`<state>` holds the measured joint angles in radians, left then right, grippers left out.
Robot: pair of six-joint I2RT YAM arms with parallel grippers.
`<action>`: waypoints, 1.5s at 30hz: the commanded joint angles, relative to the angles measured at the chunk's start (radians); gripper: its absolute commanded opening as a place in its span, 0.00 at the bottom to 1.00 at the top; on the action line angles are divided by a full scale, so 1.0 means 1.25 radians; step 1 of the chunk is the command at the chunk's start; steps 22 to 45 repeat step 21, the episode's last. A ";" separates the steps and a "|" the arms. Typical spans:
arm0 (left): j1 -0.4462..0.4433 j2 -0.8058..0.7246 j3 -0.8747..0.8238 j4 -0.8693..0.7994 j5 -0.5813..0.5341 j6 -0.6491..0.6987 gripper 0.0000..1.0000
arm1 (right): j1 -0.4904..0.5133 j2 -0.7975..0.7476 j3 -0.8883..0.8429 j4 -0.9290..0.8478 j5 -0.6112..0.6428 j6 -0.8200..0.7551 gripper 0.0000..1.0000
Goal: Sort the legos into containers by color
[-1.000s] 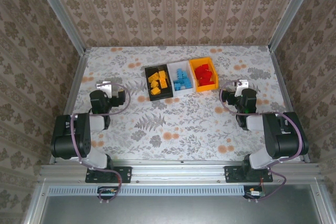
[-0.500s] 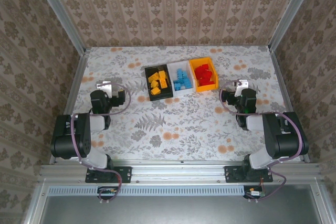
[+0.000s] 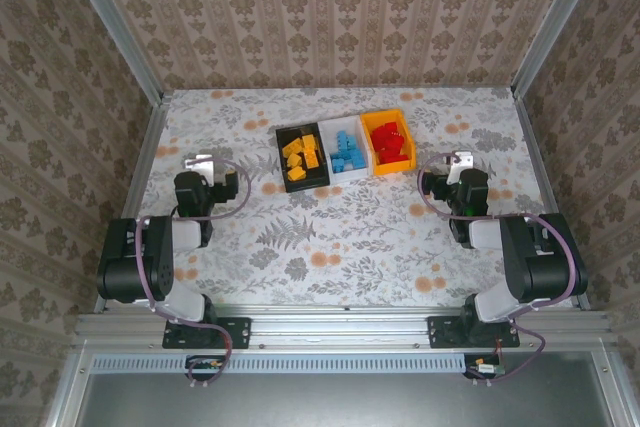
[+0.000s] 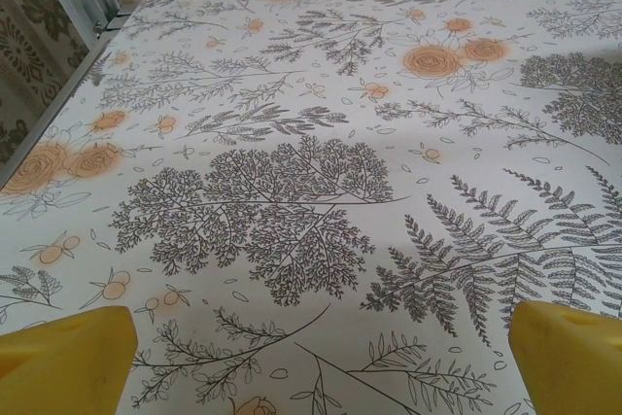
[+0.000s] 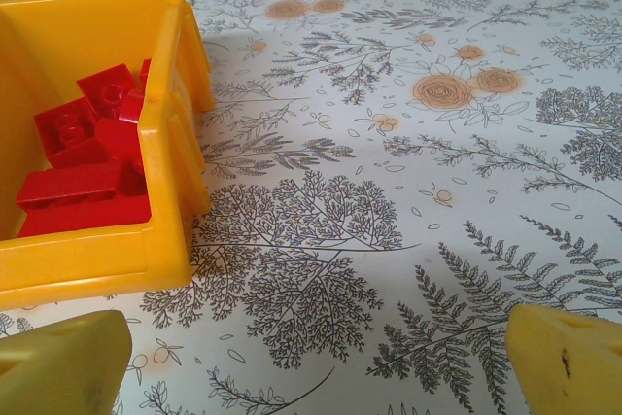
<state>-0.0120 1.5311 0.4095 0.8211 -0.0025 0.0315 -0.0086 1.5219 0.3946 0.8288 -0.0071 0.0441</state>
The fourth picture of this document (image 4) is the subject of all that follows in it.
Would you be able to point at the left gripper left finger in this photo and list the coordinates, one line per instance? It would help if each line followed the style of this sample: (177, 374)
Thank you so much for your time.
(63, 366)

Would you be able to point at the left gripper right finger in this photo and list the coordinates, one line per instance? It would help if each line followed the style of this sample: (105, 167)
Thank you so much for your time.
(573, 366)

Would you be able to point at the floral tablecloth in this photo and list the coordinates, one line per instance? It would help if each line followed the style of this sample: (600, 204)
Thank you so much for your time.
(311, 143)

